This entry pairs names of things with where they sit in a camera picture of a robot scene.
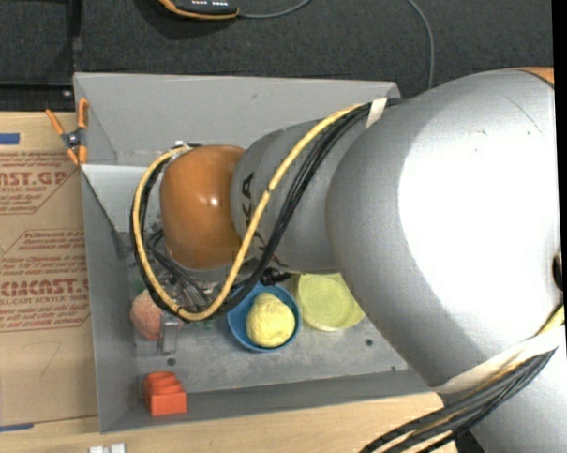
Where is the pale yellow round plate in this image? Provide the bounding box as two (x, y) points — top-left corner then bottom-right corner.
(293, 270), (366, 334)

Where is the yellow toy lemon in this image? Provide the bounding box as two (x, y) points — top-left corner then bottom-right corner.
(244, 291), (298, 350)

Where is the peach-coloured toy fruit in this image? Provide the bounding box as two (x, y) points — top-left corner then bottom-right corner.
(127, 288), (165, 343)

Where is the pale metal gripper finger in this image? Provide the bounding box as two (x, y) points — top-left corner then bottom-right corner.
(157, 314), (172, 355)
(170, 314), (185, 353)

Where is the brown cardboard board red print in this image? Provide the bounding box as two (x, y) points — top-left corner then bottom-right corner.
(0, 107), (102, 432)

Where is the orange block with round top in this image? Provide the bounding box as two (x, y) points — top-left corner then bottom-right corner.
(141, 370), (188, 418)

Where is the grey metal bin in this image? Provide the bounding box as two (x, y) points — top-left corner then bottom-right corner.
(72, 57), (444, 435)

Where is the blue bowl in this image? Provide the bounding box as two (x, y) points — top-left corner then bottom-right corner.
(225, 280), (303, 355)

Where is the black cylinder on white bracket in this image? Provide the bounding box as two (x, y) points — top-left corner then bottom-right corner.
(260, 265), (292, 288)

